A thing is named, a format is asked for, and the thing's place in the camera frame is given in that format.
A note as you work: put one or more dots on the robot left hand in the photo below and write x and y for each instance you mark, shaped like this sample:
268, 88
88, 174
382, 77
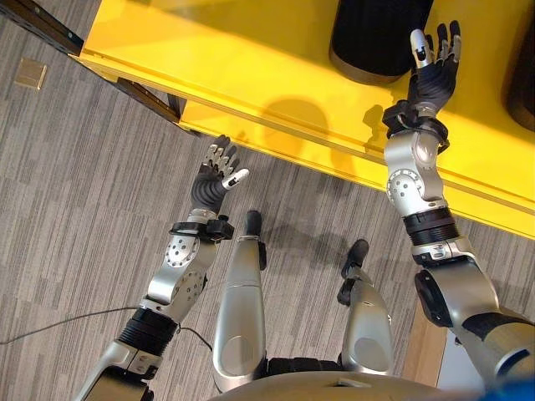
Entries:
208, 189

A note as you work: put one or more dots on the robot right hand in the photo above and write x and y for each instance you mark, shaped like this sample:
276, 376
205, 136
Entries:
432, 81

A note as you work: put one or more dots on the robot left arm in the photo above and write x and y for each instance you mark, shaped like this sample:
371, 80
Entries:
163, 292

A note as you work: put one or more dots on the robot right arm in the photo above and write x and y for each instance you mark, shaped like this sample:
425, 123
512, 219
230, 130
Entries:
443, 234

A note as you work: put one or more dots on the yellow metal shelf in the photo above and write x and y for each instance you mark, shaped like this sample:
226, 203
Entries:
317, 92

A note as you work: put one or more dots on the black sole-shaped part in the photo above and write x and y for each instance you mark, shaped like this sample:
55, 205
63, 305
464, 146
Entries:
520, 79
376, 37

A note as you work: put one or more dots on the robot left leg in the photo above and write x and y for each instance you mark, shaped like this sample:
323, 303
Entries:
242, 301

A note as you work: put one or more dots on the robot leg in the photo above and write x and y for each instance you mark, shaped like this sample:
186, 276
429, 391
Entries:
363, 313
242, 301

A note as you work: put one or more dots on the robot right leg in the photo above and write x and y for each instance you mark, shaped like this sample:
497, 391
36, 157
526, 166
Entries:
363, 313

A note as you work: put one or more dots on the brass floor socket plate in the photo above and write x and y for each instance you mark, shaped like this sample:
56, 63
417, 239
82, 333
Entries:
31, 73

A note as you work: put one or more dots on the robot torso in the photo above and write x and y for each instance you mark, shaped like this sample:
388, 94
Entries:
326, 384

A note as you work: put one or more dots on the wooden board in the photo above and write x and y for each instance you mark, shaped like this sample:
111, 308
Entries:
422, 346

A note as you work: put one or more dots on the black shelf frame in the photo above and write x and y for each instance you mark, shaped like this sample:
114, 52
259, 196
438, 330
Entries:
83, 54

